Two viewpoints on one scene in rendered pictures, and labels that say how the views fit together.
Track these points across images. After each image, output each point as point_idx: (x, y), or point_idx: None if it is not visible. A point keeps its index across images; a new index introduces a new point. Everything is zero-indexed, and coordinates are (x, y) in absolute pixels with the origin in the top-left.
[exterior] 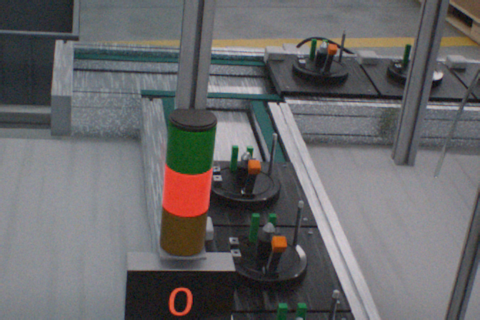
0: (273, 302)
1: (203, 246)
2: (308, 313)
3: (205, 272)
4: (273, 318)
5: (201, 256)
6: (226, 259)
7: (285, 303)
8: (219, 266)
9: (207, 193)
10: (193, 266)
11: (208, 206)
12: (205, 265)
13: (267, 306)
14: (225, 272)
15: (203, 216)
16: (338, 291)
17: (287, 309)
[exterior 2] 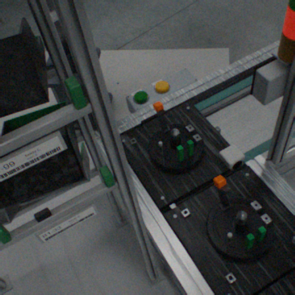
0: (286, 289)
1: (278, 53)
2: (256, 290)
3: (269, 60)
4: (275, 269)
5: (274, 52)
6: (267, 74)
7: (278, 293)
8: (266, 67)
9: (284, 20)
10: (278, 61)
11: (283, 31)
12: (273, 64)
13: (287, 280)
14: (260, 65)
15: (282, 31)
16: (228, 236)
17: (257, 229)
